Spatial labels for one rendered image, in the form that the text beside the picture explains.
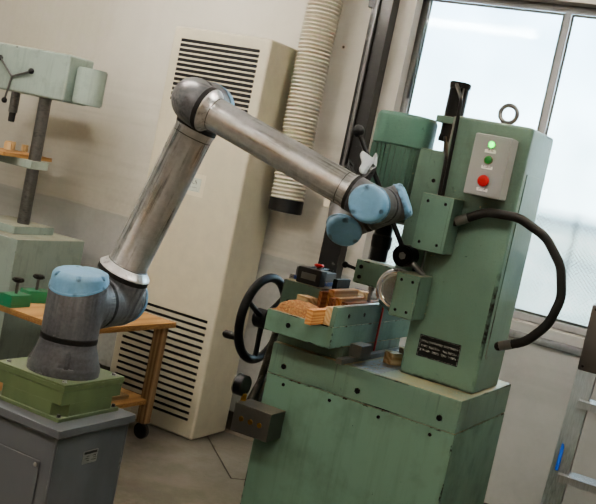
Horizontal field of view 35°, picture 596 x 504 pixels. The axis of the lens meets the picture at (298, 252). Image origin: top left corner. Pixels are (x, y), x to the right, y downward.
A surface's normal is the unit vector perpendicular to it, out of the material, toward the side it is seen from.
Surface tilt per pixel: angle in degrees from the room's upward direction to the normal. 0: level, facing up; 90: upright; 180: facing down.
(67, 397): 90
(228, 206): 90
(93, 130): 90
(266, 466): 90
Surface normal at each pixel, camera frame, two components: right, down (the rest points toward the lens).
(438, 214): -0.48, -0.02
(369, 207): -0.27, 0.05
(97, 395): 0.86, 0.22
